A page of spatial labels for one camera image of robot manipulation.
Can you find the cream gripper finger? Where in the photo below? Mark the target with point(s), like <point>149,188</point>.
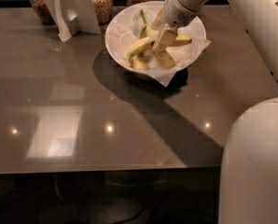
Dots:
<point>158,21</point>
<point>166,37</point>

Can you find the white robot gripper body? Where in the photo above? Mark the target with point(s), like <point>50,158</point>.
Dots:
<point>175,10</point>

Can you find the yellow banana with sticker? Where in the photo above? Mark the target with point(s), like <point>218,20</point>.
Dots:
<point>145,43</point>

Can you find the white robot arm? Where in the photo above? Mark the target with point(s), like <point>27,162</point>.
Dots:
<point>248,191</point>

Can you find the white bowl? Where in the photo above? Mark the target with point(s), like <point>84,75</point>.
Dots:
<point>150,8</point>

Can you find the yellow banana lower left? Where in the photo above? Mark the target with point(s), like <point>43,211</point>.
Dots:
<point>140,62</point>

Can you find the white paper liner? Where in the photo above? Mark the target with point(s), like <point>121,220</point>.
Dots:
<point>125,29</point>

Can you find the glass jar of grains middle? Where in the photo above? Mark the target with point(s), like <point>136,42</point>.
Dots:
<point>103,10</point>

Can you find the white paper sign stand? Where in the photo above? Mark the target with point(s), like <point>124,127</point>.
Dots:
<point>73,16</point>

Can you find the glass jar of nuts left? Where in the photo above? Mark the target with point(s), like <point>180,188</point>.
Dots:
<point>41,11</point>

